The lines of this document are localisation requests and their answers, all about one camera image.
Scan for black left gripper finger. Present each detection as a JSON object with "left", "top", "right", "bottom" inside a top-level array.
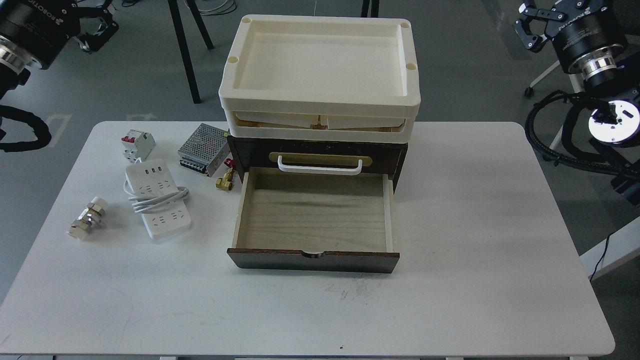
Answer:
[{"left": 76, "top": 18, "right": 120, "bottom": 54}]

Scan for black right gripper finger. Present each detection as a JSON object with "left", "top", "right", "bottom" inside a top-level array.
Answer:
[{"left": 514, "top": 2, "right": 556, "bottom": 53}]

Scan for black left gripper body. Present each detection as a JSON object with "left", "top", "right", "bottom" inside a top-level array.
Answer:
[{"left": 50, "top": 0, "right": 108, "bottom": 38}]

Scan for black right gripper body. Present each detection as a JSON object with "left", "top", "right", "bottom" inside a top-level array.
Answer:
[{"left": 542, "top": 0, "right": 590, "bottom": 35}]

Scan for white power strip with cable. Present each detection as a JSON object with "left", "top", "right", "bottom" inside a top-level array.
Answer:
[{"left": 123, "top": 159, "right": 192, "bottom": 240}]

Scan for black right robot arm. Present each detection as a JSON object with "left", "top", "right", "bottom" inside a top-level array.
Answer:
[{"left": 513, "top": 0, "right": 639, "bottom": 207}]

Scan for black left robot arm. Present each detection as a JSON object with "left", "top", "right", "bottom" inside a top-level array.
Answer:
[{"left": 0, "top": 0, "right": 119, "bottom": 97}]

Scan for white office chair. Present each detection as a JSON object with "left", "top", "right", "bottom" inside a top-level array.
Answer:
[{"left": 523, "top": 60, "right": 583, "bottom": 98}]

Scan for black table legs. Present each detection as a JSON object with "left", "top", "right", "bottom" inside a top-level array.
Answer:
[{"left": 167, "top": 0, "right": 215, "bottom": 104}]

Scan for white red circuit breaker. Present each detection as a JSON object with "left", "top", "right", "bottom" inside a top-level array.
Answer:
[{"left": 121, "top": 129, "right": 156, "bottom": 163}]

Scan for metal mesh power supply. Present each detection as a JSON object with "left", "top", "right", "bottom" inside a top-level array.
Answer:
[{"left": 177, "top": 123, "right": 230, "bottom": 177}]

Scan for silver white pipe fitting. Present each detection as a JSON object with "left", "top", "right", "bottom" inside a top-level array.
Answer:
[{"left": 66, "top": 196, "right": 109, "bottom": 240}]

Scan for cream plastic stacked trays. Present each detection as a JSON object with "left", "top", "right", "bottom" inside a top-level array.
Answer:
[{"left": 218, "top": 14, "right": 421, "bottom": 144}]

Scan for open wooden drawer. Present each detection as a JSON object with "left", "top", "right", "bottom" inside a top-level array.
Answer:
[{"left": 227, "top": 167, "right": 400, "bottom": 274}]

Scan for black corrugated cable conduit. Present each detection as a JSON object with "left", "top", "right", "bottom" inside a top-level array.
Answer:
[{"left": 525, "top": 90, "right": 640, "bottom": 178}]

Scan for white drawer handle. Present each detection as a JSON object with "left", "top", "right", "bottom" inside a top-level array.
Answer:
[{"left": 278, "top": 155, "right": 363, "bottom": 176}]

